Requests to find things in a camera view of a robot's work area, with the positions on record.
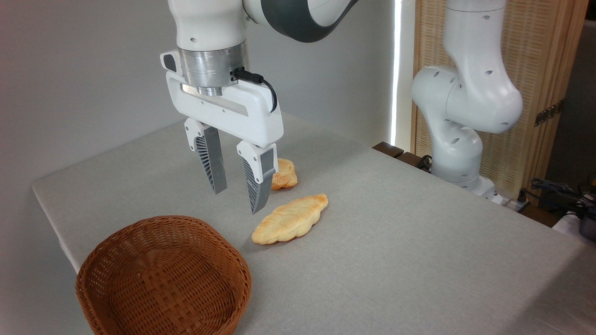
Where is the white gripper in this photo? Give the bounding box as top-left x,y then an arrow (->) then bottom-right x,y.
160,49 -> 285,216

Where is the grey tablecloth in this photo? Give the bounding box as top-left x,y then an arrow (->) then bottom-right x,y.
31,112 -> 596,335

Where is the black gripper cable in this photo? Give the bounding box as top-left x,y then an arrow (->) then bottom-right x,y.
231,67 -> 278,114

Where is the black cable bundle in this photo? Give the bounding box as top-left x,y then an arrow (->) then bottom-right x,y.
517,177 -> 596,242

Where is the small round bread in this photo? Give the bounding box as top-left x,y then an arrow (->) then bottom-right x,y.
271,158 -> 299,191

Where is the white power strip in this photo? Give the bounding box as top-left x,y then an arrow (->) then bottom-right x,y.
493,193 -> 531,211

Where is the long braided bread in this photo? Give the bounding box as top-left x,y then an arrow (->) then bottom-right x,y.
251,193 -> 329,246

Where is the metal screen hinge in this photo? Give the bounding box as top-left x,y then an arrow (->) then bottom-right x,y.
534,100 -> 565,127

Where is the brown wicker basket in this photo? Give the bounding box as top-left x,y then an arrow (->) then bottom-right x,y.
75,214 -> 252,335

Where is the bamboo folding screen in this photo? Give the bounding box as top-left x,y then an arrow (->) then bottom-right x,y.
412,0 -> 590,201

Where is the dark wooden furniture piece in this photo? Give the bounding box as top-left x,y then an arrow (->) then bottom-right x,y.
372,141 -> 433,172

